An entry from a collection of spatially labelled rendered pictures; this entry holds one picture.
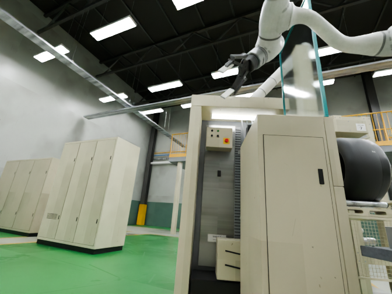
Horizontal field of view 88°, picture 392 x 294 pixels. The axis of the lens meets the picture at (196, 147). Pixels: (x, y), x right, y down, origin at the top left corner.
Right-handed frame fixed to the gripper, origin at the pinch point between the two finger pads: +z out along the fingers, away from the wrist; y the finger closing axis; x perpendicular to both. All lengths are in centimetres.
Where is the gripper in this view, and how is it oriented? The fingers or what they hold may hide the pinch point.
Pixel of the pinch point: (223, 84)
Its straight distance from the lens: 95.3
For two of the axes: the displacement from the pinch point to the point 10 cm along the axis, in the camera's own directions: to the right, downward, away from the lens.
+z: -7.2, 6.2, -3.0
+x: -6.7, -5.2, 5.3
